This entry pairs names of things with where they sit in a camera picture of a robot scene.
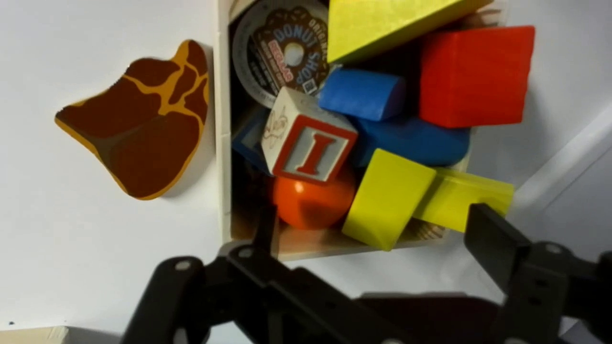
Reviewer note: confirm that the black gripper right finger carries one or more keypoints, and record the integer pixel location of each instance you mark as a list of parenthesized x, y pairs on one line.
[(548, 287)]

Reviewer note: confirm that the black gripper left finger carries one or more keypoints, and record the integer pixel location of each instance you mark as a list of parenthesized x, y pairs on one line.
[(192, 287)]

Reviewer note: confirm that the small open wooden crate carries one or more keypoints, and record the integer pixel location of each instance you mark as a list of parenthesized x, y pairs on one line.
[(223, 159)]

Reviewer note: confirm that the orange ball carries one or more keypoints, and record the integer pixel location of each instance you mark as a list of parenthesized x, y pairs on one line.
[(309, 201)]

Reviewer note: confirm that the brown giraffe pattern wooden piece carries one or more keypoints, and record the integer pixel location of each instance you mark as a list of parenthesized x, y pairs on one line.
[(141, 126)]

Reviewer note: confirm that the white letter I block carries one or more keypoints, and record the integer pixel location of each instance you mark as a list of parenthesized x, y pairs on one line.
[(307, 136)]

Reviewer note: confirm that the large blue wooden block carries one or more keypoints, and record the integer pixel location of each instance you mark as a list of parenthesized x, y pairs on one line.
[(414, 141)]

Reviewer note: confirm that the red wooden cube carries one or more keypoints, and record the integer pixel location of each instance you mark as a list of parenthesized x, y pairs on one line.
[(475, 76)]

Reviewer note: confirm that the Donut Shop coffee pod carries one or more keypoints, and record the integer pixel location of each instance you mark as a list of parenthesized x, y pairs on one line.
[(280, 50)]

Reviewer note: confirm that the small blue wooden block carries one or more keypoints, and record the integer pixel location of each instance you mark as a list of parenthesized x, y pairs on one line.
[(361, 96)]

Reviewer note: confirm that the yellow triangular wooden block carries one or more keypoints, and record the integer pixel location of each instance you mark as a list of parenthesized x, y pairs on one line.
[(384, 25)]

